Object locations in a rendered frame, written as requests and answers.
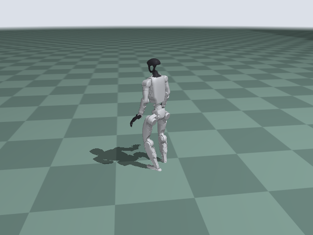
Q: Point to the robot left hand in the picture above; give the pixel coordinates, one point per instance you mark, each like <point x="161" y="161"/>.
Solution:
<point x="134" y="119"/>

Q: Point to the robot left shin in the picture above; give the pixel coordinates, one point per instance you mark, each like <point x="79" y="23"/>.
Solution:
<point x="151" y="152"/>

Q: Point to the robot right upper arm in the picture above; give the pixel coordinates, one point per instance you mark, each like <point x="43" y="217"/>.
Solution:
<point x="167" y="89"/>

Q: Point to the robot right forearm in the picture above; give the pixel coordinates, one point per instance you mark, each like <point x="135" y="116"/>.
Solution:
<point x="165" y="101"/>

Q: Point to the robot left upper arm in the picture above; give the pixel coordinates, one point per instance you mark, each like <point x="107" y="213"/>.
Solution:
<point x="146" y="84"/>

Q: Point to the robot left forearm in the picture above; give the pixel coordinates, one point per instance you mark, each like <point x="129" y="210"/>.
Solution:
<point x="142" y="108"/>

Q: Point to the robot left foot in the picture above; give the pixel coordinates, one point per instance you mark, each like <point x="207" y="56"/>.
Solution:
<point x="152" y="167"/>

